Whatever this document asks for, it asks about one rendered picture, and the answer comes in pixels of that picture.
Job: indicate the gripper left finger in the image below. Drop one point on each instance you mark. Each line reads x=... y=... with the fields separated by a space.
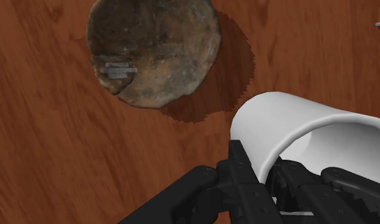
x=239 y=186

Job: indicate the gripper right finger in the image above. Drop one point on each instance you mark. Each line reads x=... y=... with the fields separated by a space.
x=326 y=192

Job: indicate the white cup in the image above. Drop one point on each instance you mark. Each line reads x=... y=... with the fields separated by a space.
x=289 y=124

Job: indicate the brown rustic bowl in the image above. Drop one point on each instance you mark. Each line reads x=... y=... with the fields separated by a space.
x=155 y=49

